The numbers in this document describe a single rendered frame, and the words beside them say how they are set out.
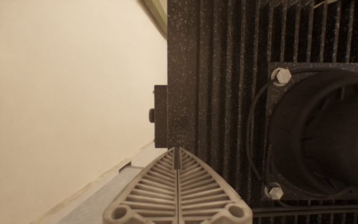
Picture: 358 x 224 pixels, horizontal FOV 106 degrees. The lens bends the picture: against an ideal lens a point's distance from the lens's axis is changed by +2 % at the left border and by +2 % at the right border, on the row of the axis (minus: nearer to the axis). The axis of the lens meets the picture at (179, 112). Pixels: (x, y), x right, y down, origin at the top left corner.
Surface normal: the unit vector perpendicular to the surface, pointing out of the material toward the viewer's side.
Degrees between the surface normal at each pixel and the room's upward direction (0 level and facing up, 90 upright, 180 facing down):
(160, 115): 90
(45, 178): 90
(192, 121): 90
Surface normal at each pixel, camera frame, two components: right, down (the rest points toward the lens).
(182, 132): 0.02, 0.08
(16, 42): 0.98, 0.02
